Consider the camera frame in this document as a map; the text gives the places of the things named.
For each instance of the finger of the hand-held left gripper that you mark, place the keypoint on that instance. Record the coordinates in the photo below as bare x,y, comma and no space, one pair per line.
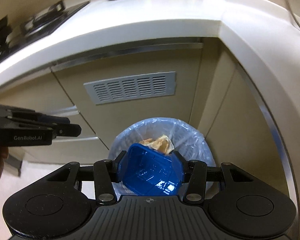
40,120
70,130

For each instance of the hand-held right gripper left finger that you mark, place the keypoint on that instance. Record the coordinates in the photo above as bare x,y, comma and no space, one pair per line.
118,165

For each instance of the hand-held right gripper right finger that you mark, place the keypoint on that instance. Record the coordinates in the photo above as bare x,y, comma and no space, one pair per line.
182,163

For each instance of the bin with blue plastic liner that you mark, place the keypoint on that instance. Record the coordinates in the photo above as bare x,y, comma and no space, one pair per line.
190,140

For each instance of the orange wrapper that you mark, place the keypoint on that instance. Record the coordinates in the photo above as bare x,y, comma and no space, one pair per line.
162,143

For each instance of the blue plastic tray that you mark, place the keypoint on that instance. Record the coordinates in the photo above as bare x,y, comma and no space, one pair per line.
150,172

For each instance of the grey cabinet vent grille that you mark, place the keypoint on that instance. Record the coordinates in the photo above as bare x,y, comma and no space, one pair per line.
130,87

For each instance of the gas stove burner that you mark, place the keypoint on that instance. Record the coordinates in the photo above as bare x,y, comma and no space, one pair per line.
40,22

